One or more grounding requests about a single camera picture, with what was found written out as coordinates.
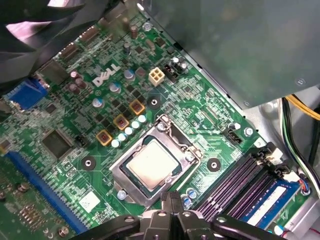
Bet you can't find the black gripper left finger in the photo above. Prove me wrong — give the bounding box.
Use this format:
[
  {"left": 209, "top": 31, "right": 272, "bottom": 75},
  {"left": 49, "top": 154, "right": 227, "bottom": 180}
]
[{"left": 83, "top": 191, "right": 176, "bottom": 240}]

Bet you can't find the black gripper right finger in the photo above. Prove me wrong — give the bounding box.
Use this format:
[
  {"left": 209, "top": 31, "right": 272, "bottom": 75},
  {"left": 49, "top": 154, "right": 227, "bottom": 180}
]
[{"left": 171, "top": 191, "right": 287, "bottom": 240}]

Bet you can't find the metal locking lever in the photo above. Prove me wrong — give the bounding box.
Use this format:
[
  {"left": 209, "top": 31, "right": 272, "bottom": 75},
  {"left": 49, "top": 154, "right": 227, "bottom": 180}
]
[{"left": 149, "top": 157, "right": 204, "bottom": 209}]

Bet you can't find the silver CPU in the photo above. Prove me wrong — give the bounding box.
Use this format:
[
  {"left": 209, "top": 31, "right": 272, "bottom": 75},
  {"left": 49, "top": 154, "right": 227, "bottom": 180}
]
[{"left": 120, "top": 138, "right": 184, "bottom": 194}]

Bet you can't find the black RAM slot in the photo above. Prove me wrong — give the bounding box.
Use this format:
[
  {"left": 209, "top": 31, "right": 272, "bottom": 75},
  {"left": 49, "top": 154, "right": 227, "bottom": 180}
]
[
  {"left": 224, "top": 169, "right": 278, "bottom": 221},
  {"left": 196, "top": 152, "right": 258, "bottom": 213},
  {"left": 207, "top": 159, "right": 270, "bottom": 218}
]

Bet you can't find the RAM stick blue label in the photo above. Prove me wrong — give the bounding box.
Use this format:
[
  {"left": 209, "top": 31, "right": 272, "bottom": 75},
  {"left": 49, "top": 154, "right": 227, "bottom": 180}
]
[{"left": 239, "top": 179, "right": 302, "bottom": 230}]

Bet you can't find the blue expansion slot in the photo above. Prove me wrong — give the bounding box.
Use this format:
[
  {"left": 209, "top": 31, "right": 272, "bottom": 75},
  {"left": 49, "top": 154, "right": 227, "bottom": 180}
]
[{"left": 4, "top": 150, "right": 89, "bottom": 235}]

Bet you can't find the green Dell motherboard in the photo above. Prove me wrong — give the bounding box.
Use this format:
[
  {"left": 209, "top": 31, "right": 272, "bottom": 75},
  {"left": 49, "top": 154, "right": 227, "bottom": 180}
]
[{"left": 0, "top": 11, "right": 313, "bottom": 240}]

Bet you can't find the graphics card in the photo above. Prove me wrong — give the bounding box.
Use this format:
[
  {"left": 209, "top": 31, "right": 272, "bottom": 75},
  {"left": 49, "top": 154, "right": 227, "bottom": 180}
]
[{"left": 0, "top": 154, "right": 83, "bottom": 240}]

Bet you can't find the black PC case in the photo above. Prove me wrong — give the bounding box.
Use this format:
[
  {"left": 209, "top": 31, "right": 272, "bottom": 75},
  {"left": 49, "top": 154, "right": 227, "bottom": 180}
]
[{"left": 0, "top": 0, "right": 320, "bottom": 240}]

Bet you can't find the grey power supply unit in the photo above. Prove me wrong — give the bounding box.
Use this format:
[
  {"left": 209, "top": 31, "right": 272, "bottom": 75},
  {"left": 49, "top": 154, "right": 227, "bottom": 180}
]
[{"left": 147, "top": 0, "right": 320, "bottom": 110}]

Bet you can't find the blue VGA port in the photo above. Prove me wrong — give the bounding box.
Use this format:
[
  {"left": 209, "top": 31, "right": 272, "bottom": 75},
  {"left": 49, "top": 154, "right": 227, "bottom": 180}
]
[{"left": 3, "top": 76, "right": 50, "bottom": 111}]

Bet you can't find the black case fan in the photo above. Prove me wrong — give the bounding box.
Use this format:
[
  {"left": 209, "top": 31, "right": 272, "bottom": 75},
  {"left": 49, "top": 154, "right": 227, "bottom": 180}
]
[{"left": 0, "top": 0, "right": 123, "bottom": 95}]

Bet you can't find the white green wire bundle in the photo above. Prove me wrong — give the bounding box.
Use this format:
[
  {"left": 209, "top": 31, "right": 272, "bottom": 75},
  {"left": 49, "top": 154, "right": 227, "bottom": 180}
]
[{"left": 281, "top": 96, "right": 320, "bottom": 192}]

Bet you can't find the yellow wire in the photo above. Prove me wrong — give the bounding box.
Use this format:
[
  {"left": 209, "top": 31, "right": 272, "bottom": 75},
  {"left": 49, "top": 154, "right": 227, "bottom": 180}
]
[{"left": 284, "top": 92, "right": 320, "bottom": 121}]

